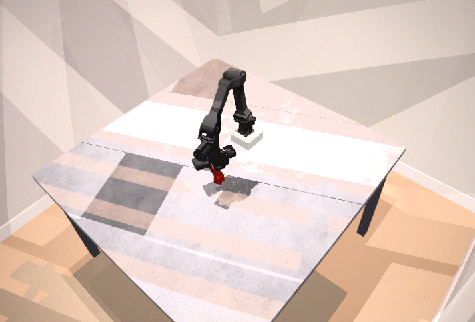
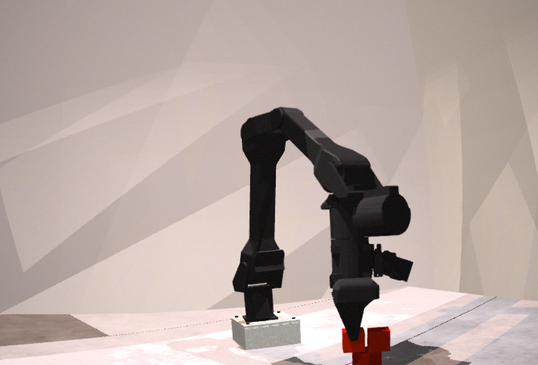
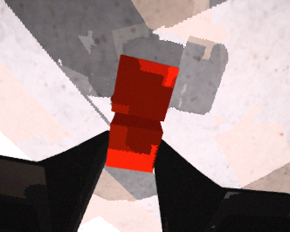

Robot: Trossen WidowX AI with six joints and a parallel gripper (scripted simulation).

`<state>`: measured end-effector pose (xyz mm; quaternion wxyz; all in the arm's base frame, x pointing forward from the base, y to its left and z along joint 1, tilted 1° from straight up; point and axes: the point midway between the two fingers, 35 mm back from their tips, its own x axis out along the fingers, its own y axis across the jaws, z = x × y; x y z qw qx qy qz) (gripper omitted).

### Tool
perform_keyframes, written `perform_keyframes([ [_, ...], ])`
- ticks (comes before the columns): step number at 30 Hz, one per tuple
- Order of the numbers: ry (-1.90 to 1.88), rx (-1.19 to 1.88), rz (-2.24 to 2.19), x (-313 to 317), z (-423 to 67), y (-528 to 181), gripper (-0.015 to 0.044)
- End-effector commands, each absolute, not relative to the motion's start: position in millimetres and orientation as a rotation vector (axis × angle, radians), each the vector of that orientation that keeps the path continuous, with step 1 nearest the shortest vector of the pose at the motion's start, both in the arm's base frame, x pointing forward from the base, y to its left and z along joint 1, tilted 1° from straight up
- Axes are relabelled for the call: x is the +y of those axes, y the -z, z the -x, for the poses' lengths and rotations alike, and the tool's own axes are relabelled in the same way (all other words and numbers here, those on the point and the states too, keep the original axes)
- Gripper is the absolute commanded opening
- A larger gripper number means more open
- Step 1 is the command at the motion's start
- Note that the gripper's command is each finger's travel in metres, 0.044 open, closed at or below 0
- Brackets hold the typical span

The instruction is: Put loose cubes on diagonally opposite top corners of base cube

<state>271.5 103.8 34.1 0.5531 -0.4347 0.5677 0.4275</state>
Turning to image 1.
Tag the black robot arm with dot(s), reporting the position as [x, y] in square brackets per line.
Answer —
[211, 124]

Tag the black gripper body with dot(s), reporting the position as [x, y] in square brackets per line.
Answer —
[228, 150]

